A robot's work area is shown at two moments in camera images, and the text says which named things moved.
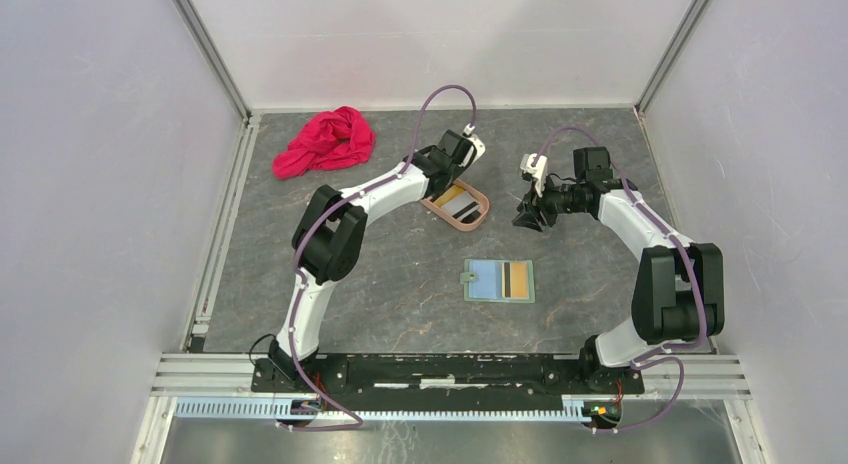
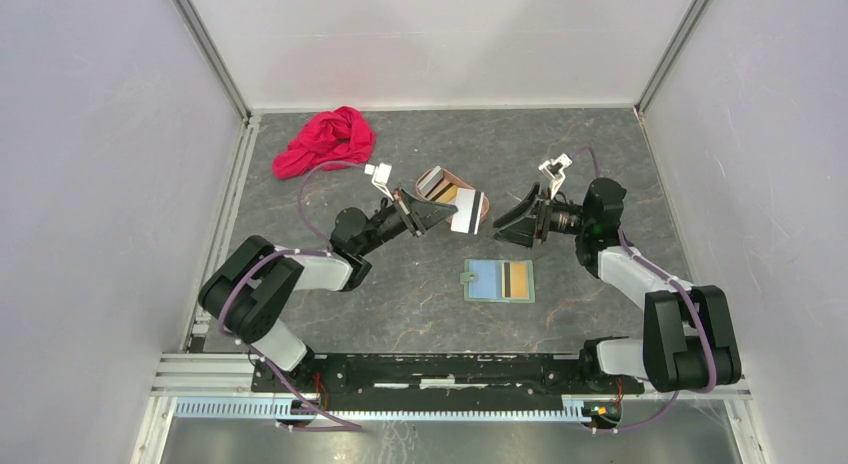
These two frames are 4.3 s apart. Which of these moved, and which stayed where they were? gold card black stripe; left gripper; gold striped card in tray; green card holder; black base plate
Moved: left gripper
Stayed: green card holder; black base plate; gold striped card in tray; gold card black stripe
